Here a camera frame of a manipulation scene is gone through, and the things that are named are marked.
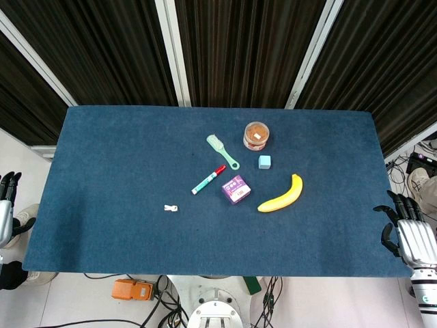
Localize black device with purple button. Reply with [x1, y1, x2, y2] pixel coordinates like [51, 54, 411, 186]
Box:
[406, 152, 433, 175]

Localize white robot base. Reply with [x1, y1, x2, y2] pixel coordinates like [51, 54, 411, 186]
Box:
[166, 275, 263, 328]

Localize red and green marker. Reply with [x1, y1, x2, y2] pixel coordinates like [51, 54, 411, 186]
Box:
[191, 164, 227, 196]

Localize white frame post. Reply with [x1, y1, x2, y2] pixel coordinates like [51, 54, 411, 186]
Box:
[285, 0, 346, 110]
[0, 9, 79, 107]
[154, 0, 191, 107]

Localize beige sneaker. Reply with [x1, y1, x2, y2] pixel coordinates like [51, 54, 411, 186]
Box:
[408, 167, 437, 208]

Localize black floor cables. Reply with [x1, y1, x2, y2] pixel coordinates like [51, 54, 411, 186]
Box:
[384, 135, 437, 192]

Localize yellow banana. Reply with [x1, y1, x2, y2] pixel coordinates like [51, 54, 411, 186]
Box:
[257, 173, 304, 213]

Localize person's shoe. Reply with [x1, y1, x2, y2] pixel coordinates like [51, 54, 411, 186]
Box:
[3, 203, 41, 249]

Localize black cable bundle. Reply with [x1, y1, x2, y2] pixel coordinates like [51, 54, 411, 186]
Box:
[25, 273, 189, 328]

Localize round jar with brown lid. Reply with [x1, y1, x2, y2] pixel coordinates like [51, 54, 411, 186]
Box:
[242, 121, 270, 152]

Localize orange foot pedal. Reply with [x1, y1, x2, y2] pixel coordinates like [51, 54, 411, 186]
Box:
[112, 278, 156, 302]

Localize black curtain panel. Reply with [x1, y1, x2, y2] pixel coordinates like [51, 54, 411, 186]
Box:
[294, 0, 437, 159]
[174, 0, 328, 109]
[0, 0, 178, 146]

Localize green hair brush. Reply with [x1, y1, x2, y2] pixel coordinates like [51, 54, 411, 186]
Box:
[206, 134, 241, 171]

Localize purple small box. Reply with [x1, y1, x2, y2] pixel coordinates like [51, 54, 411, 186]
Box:
[221, 174, 253, 206]

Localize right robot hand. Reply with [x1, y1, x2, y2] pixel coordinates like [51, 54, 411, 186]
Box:
[373, 190, 437, 269]

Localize white sneaker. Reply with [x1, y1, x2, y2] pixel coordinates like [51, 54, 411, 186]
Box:
[24, 271, 59, 286]

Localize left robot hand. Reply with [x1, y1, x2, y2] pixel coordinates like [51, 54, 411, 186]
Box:
[0, 172, 23, 249]

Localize green flat piece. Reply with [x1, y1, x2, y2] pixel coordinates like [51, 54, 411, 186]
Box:
[242, 275, 262, 296]

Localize blue table cloth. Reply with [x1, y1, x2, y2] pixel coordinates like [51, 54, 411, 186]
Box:
[21, 105, 413, 277]

